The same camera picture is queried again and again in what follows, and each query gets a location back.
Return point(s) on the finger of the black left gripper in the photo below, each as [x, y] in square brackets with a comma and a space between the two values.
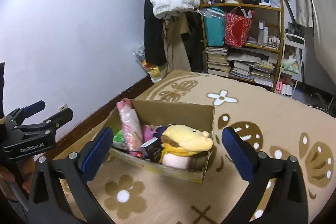
[18, 115]
[56, 121]

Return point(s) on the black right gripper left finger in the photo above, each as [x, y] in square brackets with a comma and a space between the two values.
[48, 202]

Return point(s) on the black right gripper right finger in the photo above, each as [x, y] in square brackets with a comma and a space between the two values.
[288, 200]

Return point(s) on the green wet wipes pack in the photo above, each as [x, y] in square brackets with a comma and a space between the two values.
[119, 141]

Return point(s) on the pink cloth pack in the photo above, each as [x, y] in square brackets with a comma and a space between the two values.
[130, 127]

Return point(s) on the black Face tissue pack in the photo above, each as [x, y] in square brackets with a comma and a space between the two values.
[152, 149]

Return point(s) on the purple haired plush doll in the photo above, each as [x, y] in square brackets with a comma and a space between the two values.
[159, 131]

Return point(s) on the white pink plush pillow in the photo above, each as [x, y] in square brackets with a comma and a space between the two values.
[178, 162]

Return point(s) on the yellow duck plush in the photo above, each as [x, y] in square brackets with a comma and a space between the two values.
[185, 141]

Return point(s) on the pink plush bear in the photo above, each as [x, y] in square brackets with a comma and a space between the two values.
[148, 133]

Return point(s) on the left hand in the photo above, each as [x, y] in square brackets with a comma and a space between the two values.
[27, 170]

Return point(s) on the plastic bag of toys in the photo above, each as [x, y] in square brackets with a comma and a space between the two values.
[152, 70]

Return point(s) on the open cardboard box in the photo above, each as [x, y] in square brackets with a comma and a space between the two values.
[160, 113]

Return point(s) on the black hanging coat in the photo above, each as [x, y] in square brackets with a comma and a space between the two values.
[153, 41]

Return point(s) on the beige hanging coat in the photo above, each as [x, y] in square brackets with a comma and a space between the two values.
[174, 47]

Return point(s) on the stack of books right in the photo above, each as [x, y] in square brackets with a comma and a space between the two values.
[253, 65]

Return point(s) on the stack of books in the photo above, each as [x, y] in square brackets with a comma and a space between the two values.
[253, 65]
[216, 61]

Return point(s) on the stack of books left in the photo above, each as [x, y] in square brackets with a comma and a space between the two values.
[216, 61]

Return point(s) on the white rolling cart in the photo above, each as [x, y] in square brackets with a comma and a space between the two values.
[291, 65]

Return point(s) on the white toiletry bottles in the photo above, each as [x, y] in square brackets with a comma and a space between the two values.
[264, 39]

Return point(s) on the wooden bookshelf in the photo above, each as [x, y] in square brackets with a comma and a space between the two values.
[272, 15]

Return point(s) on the red gift bag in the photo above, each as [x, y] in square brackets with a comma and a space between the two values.
[238, 23]

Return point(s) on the teal tote bag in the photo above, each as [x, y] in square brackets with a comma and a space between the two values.
[215, 26]

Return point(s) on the upper wall socket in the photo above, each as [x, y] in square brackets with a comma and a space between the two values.
[63, 107]

